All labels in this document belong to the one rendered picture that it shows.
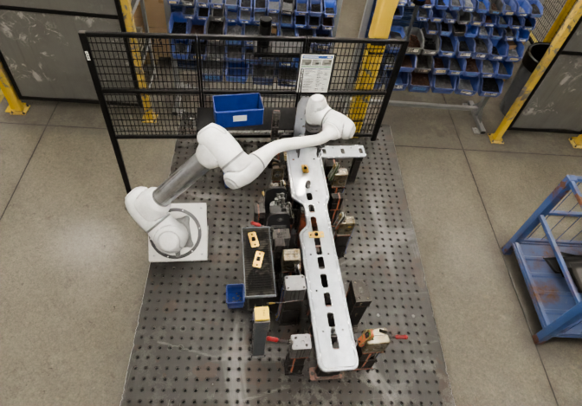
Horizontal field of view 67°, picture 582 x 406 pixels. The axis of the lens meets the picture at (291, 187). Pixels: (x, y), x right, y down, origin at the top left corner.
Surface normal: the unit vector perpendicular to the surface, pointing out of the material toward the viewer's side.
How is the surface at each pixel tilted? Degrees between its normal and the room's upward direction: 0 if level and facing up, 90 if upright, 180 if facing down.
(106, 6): 93
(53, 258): 0
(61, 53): 90
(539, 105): 91
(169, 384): 0
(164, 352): 0
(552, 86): 90
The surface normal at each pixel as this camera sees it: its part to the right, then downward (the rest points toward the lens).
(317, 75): 0.11, 0.77
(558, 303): 0.10, -0.63
